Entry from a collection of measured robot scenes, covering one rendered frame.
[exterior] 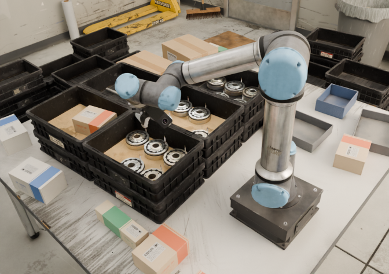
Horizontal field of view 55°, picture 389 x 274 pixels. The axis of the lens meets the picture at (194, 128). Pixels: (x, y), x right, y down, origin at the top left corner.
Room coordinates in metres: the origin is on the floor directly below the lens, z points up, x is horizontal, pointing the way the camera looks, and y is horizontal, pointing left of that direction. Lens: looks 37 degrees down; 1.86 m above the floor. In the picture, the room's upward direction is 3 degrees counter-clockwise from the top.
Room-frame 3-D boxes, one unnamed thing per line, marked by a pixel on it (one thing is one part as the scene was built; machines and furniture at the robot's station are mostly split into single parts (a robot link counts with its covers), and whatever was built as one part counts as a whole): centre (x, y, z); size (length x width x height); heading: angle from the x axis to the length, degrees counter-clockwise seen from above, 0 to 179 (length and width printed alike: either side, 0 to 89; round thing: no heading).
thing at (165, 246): (0.79, 0.14, 0.74); 0.16 x 0.12 x 0.07; 138
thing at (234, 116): (1.40, 0.02, 0.92); 0.40 x 0.30 x 0.02; 51
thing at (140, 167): (1.11, 0.26, 0.86); 0.10 x 0.10 x 0.01
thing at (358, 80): (2.20, -1.14, 0.37); 0.40 x 0.30 x 0.45; 45
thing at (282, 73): (0.87, -0.24, 1.18); 0.15 x 0.12 x 0.55; 160
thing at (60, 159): (1.42, 0.52, 0.76); 0.40 x 0.30 x 0.12; 51
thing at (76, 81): (2.48, 0.77, 0.37); 0.40 x 0.30 x 0.45; 135
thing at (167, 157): (1.15, 0.08, 0.86); 0.10 x 0.10 x 0.01
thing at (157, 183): (1.17, 0.21, 0.92); 0.40 x 0.30 x 0.02; 51
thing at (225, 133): (1.40, 0.02, 0.87); 0.40 x 0.30 x 0.11; 51
